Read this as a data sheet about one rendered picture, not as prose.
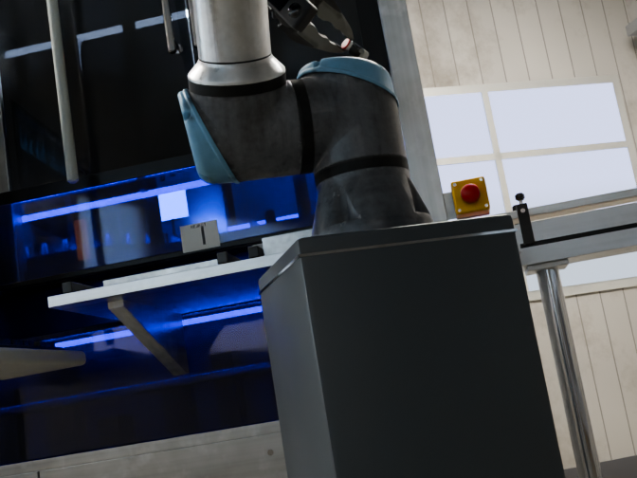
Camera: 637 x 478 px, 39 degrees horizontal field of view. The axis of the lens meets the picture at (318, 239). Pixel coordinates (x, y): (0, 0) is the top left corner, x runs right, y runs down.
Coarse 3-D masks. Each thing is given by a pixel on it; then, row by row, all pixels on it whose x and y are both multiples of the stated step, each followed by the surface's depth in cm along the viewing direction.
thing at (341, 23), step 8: (320, 8) 148; (328, 8) 148; (320, 16) 149; (328, 16) 149; (336, 16) 149; (336, 24) 150; (344, 24) 150; (344, 32) 151; (352, 32) 152; (352, 40) 153
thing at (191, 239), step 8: (192, 224) 200; (200, 224) 199; (208, 224) 199; (216, 224) 199; (184, 232) 200; (192, 232) 199; (200, 232) 199; (208, 232) 199; (216, 232) 198; (184, 240) 199; (192, 240) 199; (200, 240) 199; (208, 240) 198; (216, 240) 198; (184, 248) 199; (192, 248) 199; (200, 248) 198
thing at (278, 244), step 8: (296, 232) 157; (304, 232) 157; (264, 240) 158; (272, 240) 157; (280, 240) 157; (288, 240) 157; (296, 240) 157; (264, 248) 157; (272, 248) 157; (280, 248) 157
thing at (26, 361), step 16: (0, 352) 156; (16, 352) 161; (32, 352) 166; (48, 352) 172; (64, 352) 178; (80, 352) 184; (0, 368) 164; (16, 368) 169; (32, 368) 174; (48, 368) 180; (64, 368) 185
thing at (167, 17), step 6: (162, 0) 203; (168, 0) 203; (162, 6) 203; (168, 6) 203; (162, 12) 203; (168, 12) 202; (168, 18) 202; (168, 24) 202; (168, 30) 201; (168, 36) 201; (168, 42) 201; (174, 42) 201; (168, 48) 201; (174, 48) 201; (180, 48) 207
